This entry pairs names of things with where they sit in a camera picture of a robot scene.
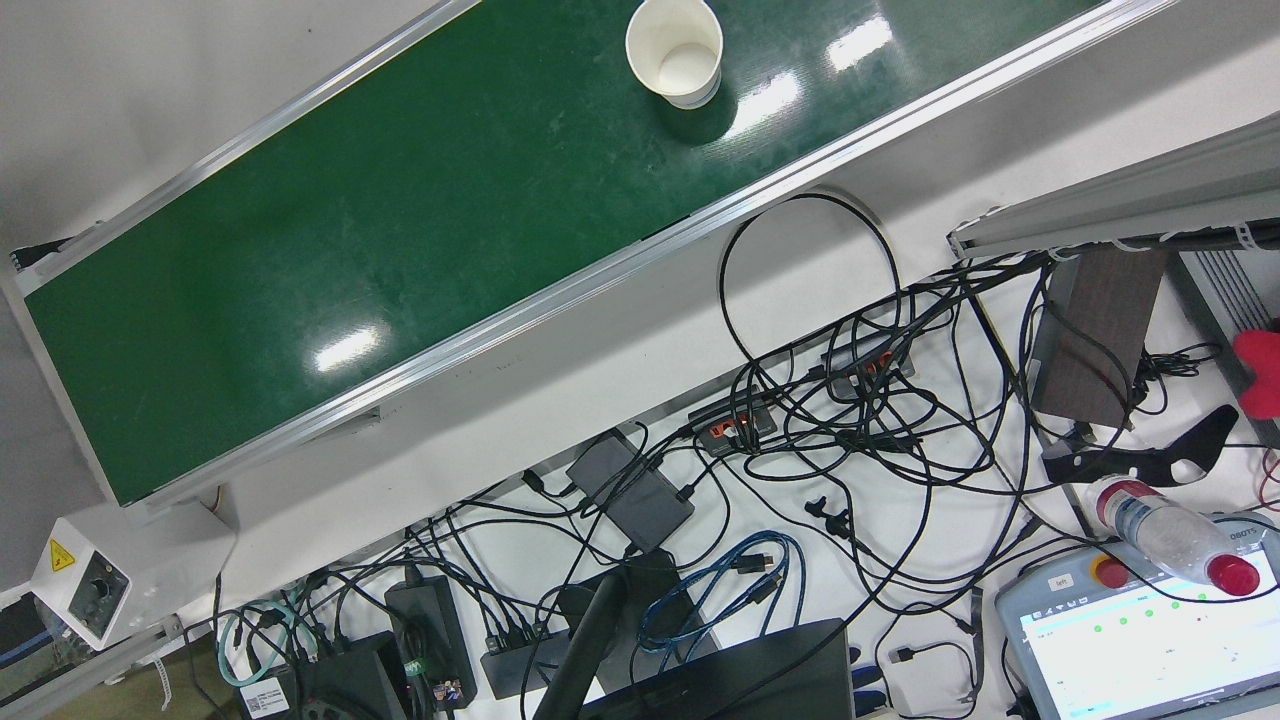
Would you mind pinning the white paper cup blue stripes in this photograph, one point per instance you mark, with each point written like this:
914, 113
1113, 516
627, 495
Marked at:
675, 55

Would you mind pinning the red plush object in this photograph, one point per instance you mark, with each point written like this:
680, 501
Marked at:
1262, 375

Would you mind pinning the black power strip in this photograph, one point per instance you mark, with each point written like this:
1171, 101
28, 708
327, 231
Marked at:
735, 425

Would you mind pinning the dark grey power adapter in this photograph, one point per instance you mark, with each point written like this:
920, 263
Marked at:
630, 490

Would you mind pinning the green conveyor belt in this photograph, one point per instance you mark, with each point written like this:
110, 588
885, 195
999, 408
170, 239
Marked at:
480, 220

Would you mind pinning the USB hub orange ports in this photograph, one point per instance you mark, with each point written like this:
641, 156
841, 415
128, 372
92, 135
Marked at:
868, 365

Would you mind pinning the black monitor stand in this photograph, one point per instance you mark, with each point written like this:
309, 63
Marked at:
590, 640

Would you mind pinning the black multiport hub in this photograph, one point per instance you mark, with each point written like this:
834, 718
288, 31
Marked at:
520, 665

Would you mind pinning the black Huawei monitor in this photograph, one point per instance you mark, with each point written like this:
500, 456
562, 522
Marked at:
740, 680

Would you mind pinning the black power brick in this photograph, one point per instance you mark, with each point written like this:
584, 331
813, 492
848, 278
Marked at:
430, 635

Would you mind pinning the black box white label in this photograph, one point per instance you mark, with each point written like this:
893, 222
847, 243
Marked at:
340, 685

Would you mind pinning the aluminium profile beam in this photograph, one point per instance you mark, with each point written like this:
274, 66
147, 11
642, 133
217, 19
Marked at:
1120, 205

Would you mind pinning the white conveyor control box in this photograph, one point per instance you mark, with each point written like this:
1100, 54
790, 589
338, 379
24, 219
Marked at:
150, 560

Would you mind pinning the clear plastic water bottle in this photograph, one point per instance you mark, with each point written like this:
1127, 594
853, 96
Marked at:
1170, 535

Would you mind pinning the grey teach pendant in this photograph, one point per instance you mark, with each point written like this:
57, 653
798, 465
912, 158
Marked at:
1150, 650

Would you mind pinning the black curved bracket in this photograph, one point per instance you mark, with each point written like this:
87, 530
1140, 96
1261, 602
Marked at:
1110, 465

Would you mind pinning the aluminium frame rail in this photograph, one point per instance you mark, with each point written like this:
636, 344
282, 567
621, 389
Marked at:
90, 670

